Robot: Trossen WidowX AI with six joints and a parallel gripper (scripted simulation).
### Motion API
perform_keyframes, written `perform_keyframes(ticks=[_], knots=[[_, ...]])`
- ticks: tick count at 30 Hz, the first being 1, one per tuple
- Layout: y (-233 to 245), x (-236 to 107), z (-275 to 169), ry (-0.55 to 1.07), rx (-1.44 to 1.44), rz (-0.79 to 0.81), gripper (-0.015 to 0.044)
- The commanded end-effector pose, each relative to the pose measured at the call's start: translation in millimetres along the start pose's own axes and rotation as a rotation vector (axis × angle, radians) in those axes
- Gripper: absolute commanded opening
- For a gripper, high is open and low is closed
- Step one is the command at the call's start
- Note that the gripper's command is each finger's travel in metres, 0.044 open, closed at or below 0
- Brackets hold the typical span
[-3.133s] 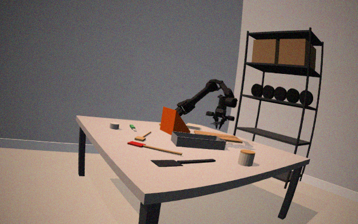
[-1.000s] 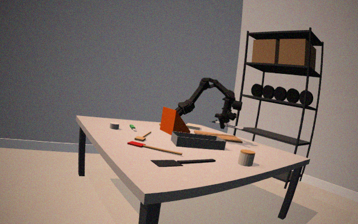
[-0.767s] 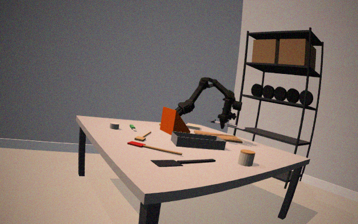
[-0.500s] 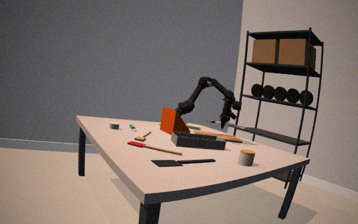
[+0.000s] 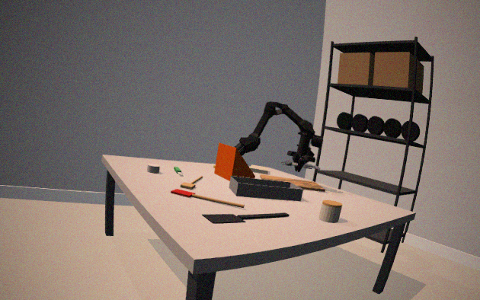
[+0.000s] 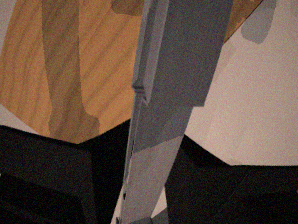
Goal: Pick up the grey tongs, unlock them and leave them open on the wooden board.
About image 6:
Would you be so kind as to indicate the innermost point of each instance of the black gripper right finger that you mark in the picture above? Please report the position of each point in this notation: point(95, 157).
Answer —
point(201, 189)

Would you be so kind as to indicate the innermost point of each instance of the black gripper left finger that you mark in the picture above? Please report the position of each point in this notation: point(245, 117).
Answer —
point(92, 171)

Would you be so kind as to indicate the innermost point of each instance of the wooden board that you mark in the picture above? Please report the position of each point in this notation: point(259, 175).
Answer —
point(66, 66)

